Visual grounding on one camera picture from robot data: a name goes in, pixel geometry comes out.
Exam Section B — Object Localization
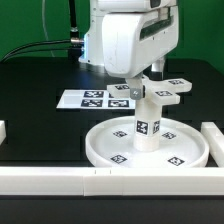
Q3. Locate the black cable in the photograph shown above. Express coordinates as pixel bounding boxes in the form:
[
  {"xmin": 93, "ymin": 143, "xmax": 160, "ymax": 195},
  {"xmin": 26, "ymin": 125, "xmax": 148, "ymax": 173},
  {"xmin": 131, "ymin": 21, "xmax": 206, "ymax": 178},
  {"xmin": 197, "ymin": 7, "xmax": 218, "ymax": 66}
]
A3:
[{"xmin": 0, "ymin": 38, "xmax": 84, "ymax": 63}]

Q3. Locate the white rail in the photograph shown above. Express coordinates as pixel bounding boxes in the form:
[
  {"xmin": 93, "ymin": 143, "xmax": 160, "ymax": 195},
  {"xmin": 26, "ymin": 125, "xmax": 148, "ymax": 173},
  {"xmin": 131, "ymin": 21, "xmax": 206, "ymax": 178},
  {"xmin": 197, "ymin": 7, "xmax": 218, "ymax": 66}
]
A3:
[
  {"xmin": 0, "ymin": 120, "xmax": 6, "ymax": 145},
  {"xmin": 201, "ymin": 122, "xmax": 224, "ymax": 168},
  {"xmin": 0, "ymin": 167, "xmax": 224, "ymax": 196}
]

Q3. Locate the white round table top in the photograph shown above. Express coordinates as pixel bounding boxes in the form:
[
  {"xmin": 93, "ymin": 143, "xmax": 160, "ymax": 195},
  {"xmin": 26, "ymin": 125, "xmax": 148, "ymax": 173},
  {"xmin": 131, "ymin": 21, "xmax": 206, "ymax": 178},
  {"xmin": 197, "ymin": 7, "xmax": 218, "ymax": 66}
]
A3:
[{"xmin": 85, "ymin": 116, "xmax": 209, "ymax": 168}]

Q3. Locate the white front rail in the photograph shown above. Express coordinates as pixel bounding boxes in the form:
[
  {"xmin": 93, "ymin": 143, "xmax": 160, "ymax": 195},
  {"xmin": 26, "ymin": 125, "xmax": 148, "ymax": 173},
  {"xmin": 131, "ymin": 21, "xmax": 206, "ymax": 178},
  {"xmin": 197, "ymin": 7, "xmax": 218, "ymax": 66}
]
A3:
[{"xmin": 0, "ymin": 167, "xmax": 224, "ymax": 196}]

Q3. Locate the black vertical cable connector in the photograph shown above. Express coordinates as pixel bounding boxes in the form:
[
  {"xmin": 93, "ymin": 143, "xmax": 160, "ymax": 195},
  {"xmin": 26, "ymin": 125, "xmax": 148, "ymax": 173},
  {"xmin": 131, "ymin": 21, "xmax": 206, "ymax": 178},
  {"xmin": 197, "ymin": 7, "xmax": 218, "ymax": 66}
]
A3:
[{"xmin": 68, "ymin": 0, "xmax": 79, "ymax": 45}]

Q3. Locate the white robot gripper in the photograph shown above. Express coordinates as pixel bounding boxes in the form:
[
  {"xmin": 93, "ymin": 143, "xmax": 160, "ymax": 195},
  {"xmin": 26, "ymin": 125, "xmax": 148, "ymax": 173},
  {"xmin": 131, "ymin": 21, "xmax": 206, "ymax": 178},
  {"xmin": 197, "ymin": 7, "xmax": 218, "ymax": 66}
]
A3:
[{"xmin": 102, "ymin": 6, "xmax": 179, "ymax": 100}]

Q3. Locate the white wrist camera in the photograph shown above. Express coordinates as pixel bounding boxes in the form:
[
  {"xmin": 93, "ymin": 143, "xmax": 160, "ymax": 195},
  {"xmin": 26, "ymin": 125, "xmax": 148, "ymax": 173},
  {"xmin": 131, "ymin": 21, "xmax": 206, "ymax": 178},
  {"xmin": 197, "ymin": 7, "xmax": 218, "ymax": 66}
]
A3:
[{"xmin": 98, "ymin": 0, "xmax": 177, "ymax": 12}]

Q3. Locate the white left rail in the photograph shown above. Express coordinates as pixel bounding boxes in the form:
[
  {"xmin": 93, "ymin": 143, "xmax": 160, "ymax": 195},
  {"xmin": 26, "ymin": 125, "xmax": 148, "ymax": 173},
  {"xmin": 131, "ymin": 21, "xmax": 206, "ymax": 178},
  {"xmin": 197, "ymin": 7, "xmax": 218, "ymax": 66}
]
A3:
[{"xmin": 0, "ymin": 120, "xmax": 6, "ymax": 145}]

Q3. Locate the white marker plate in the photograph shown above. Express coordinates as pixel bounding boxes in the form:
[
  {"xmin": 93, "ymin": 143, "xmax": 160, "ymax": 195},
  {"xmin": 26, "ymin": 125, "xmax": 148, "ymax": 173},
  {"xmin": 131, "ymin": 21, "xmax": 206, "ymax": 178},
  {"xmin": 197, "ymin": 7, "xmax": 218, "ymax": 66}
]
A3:
[{"xmin": 57, "ymin": 90, "xmax": 135, "ymax": 110}]

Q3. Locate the white right rail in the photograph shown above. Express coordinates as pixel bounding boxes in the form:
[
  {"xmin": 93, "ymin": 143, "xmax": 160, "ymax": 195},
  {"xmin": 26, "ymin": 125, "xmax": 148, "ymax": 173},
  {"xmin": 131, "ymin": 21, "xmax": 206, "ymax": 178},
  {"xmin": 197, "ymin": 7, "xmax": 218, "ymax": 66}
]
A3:
[{"xmin": 201, "ymin": 122, "xmax": 224, "ymax": 168}]

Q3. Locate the white cross-shaped table base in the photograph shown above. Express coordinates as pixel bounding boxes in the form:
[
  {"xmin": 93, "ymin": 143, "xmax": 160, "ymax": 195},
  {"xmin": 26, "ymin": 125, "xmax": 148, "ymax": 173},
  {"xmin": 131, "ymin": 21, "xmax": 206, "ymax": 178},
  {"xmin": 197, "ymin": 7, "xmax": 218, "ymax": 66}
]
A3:
[{"xmin": 107, "ymin": 76, "xmax": 192, "ymax": 106}]

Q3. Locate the thin white cable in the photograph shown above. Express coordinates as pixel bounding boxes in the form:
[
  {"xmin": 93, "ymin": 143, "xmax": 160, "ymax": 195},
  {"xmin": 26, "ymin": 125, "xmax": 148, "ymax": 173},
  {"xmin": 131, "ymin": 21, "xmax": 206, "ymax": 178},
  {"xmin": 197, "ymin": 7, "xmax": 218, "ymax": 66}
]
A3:
[{"xmin": 41, "ymin": 0, "xmax": 56, "ymax": 58}]

